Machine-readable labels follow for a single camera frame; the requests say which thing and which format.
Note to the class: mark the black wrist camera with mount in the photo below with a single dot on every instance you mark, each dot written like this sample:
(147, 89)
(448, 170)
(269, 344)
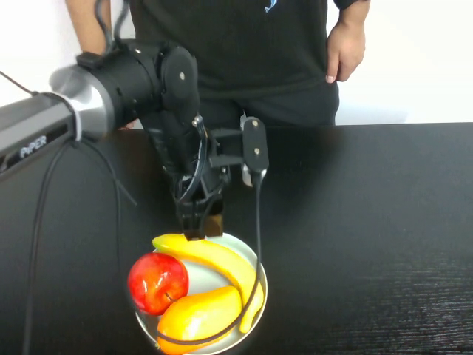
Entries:
(255, 144)

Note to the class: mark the black trousers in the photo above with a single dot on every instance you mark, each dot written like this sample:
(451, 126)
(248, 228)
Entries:
(288, 107)

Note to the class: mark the red apple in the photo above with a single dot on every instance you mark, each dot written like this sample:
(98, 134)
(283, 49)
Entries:
(157, 283)

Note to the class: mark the pale green round plate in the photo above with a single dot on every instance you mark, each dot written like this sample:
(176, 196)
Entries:
(207, 277)

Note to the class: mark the orange yellow mango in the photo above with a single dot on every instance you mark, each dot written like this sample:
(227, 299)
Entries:
(199, 318)

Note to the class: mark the person's right forearm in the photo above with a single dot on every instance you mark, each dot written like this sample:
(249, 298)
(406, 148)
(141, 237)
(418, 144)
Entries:
(86, 26)

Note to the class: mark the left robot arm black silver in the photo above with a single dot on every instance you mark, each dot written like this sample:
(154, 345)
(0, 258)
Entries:
(129, 81)

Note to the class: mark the person's left forearm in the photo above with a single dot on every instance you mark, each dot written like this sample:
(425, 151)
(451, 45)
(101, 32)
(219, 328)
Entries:
(353, 13)

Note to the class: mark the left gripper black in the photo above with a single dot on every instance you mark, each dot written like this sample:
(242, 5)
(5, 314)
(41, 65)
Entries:
(196, 170)

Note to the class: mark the person's right hand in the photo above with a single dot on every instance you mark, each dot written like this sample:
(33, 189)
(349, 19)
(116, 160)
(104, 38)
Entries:
(126, 126)

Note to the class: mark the person's left hand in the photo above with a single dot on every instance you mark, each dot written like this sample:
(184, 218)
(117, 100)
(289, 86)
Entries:
(347, 48)

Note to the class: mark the black t-shirt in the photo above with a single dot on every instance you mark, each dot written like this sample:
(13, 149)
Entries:
(240, 37)

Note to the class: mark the yellow banana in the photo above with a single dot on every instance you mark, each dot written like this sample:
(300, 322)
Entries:
(221, 259)

